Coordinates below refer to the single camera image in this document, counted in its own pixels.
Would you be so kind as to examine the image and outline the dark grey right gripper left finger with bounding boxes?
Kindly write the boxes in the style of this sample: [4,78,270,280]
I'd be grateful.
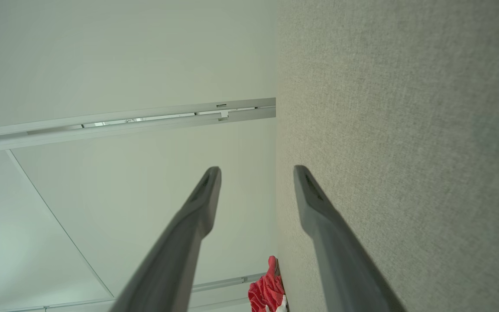
[110,166,222,312]

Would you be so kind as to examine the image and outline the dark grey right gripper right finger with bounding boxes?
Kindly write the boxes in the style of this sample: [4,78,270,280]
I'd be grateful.
[293,165,406,312]

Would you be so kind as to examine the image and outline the red shorts with white trim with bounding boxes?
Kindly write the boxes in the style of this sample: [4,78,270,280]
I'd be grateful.
[248,256,288,312]

